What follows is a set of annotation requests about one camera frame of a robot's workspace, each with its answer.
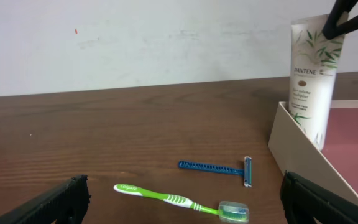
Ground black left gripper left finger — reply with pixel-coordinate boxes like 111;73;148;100
0;175;91;224

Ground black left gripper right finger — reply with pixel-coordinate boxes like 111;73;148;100
280;171;358;224

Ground white Pantene lotion tube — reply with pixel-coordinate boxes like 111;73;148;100
288;14;345;150

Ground white box with pink interior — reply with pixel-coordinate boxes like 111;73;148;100
268;100;358;205

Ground blue disposable razor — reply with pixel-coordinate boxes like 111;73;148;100
178;156;252;187

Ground green white toothbrush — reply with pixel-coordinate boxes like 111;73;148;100
114;184;249;224

